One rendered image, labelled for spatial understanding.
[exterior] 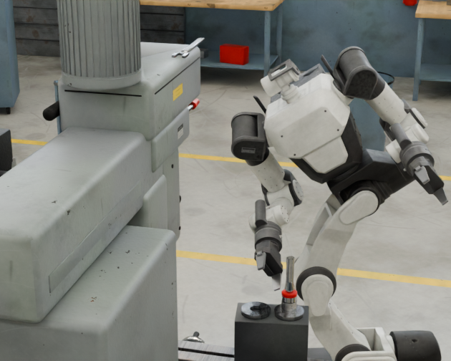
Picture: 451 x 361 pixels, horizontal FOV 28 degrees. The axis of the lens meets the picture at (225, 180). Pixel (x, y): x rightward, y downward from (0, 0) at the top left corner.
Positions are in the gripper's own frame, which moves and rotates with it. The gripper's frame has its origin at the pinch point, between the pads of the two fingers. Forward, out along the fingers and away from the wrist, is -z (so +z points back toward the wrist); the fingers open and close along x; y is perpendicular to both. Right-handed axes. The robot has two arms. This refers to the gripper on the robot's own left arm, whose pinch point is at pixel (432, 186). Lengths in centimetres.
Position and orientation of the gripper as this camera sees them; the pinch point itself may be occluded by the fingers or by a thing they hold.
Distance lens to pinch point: 265.8
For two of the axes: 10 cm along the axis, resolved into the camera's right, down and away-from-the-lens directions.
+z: -1.4, -5.7, 8.1
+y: 7.6, -5.8, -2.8
